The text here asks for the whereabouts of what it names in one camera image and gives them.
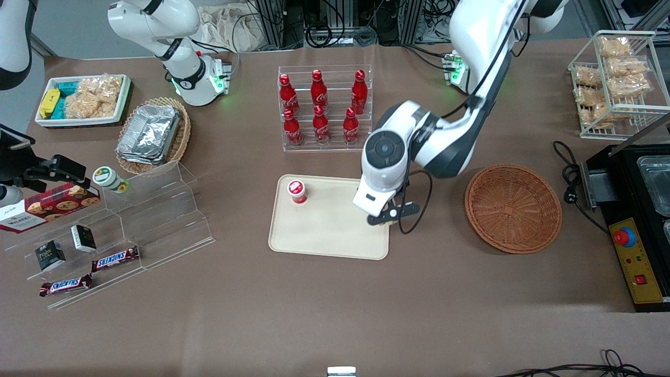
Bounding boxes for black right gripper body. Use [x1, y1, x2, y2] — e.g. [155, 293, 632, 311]
[0, 125, 36, 185]

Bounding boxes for beige plastic tray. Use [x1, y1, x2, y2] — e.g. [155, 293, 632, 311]
[268, 174, 392, 261]

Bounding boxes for round brown wicker basket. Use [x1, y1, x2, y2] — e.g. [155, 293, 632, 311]
[464, 164, 563, 255]

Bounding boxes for oval wicker basket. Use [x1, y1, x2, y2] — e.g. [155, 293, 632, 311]
[115, 97, 192, 176]

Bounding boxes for red tartan cookie box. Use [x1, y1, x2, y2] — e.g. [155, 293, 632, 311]
[0, 183, 101, 234]

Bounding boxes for green lid yogurt cup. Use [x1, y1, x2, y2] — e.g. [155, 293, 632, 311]
[93, 166, 129, 194]

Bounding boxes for white rectangular snack bin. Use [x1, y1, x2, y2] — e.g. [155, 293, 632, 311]
[35, 74, 132, 129]

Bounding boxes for yellow snack packet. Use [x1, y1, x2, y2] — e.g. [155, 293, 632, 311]
[40, 88, 61, 119]

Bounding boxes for small black box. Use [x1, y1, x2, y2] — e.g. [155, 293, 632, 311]
[71, 225, 97, 253]
[35, 241, 66, 272]

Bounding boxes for large clear bag rice crackers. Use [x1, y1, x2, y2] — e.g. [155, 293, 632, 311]
[64, 74, 124, 120]

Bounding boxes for clear acrylic bottle rack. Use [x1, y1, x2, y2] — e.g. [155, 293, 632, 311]
[277, 64, 373, 153]

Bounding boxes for red lid small cup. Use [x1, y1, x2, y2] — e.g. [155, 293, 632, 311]
[287, 180, 308, 205]

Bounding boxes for stack of foil containers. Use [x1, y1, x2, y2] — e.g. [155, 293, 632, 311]
[116, 104, 182, 166]

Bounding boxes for red cola bottle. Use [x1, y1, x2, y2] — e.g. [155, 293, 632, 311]
[283, 109, 303, 147]
[312, 105, 331, 145]
[351, 69, 368, 115]
[279, 74, 300, 115]
[343, 108, 360, 145]
[311, 69, 329, 111]

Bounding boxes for snickers chocolate bar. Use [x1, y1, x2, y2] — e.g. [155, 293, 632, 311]
[92, 246, 140, 273]
[40, 274, 93, 297]

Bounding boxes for clear acrylic stepped display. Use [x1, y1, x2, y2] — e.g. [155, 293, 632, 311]
[5, 161, 216, 311]

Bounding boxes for cream cloth bag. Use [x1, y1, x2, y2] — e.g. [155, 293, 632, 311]
[196, 4, 262, 53]

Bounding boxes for black machine with yellow panel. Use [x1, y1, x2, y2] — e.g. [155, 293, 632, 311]
[580, 113, 670, 313]

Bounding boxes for clear glass container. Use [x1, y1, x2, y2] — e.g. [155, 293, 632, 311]
[637, 156, 670, 217]

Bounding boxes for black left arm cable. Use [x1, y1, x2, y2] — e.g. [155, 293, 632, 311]
[397, 0, 529, 235]

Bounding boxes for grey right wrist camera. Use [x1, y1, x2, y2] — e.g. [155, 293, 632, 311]
[0, 184, 25, 208]

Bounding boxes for black power cable with plug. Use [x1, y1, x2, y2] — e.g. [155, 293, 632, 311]
[553, 140, 611, 235]

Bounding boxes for coiled black background cable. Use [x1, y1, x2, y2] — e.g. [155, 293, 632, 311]
[305, 21, 336, 49]

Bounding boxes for black floor cable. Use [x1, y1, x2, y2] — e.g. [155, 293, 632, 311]
[495, 349, 670, 377]

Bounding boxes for white wire rack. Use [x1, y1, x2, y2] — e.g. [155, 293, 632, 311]
[568, 30, 670, 140]

